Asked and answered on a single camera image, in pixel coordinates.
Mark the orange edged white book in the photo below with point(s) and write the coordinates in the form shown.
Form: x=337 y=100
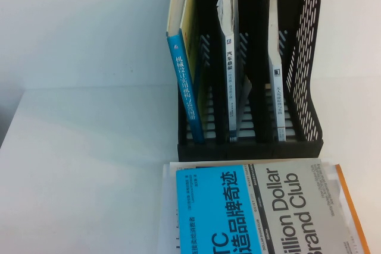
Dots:
x=346 y=200

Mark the blue and grey paperback book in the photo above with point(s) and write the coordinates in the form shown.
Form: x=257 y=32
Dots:
x=223 y=206

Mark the white self-driving car book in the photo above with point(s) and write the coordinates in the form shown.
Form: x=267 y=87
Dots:
x=278 y=93

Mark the teal cover white spine book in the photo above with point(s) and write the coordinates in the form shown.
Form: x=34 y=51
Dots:
x=230 y=72

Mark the blue spine yellow cover book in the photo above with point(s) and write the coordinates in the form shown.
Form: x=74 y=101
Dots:
x=184 y=87

